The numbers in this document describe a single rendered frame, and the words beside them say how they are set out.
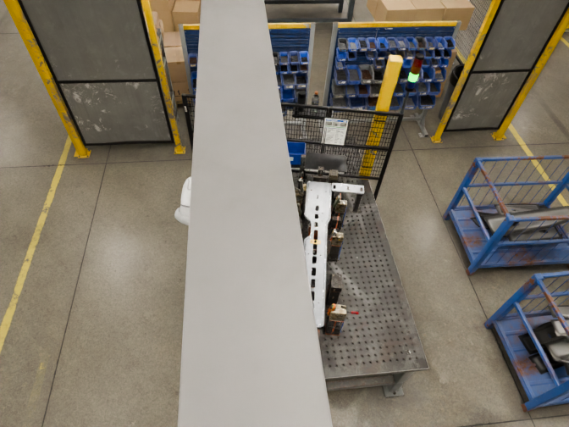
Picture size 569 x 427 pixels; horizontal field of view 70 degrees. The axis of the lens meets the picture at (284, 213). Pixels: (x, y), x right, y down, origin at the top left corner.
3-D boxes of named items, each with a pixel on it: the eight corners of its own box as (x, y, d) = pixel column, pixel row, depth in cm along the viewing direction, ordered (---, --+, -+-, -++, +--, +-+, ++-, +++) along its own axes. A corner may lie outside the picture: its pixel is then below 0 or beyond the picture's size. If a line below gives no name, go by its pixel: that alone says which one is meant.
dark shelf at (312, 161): (345, 174, 371) (346, 172, 369) (249, 165, 374) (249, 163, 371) (345, 158, 385) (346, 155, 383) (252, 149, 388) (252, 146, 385)
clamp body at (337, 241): (339, 263, 346) (345, 240, 319) (325, 262, 346) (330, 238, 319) (339, 254, 352) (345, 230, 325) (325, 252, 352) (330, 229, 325)
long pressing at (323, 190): (328, 329, 278) (328, 327, 277) (295, 325, 279) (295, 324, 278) (331, 183, 365) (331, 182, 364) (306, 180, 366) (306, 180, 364)
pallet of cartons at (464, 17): (422, 68, 675) (451, -19, 570) (440, 97, 625) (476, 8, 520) (352, 71, 661) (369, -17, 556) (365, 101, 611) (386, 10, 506)
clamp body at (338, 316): (341, 337, 305) (350, 317, 277) (322, 335, 305) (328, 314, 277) (341, 324, 312) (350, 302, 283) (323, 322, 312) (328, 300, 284)
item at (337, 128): (344, 146, 374) (350, 119, 350) (320, 143, 374) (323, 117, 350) (344, 144, 375) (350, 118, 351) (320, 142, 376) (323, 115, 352)
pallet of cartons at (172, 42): (201, 108, 585) (190, 38, 503) (142, 113, 574) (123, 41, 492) (197, 63, 659) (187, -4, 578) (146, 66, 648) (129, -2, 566)
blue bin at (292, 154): (304, 164, 372) (306, 154, 362) (271, 163, 372) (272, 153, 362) (304, 152, 383) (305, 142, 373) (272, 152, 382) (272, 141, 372)
